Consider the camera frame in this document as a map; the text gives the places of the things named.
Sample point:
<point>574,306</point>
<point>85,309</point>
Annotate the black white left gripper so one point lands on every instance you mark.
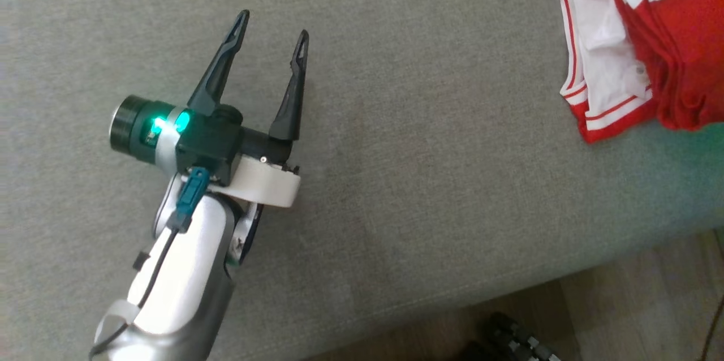
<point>266,183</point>

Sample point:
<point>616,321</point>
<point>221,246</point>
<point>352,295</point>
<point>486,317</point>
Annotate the red Bulls basketball jersey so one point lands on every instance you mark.
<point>605,50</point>

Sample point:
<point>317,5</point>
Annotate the red shorts with white stripe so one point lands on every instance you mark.
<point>690,55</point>

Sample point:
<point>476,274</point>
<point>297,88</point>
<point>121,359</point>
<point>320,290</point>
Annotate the large grey sofa seat cushion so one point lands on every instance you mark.
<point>396,123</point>

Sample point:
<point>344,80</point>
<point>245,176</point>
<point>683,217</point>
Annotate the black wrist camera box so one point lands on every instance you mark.
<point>206,143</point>

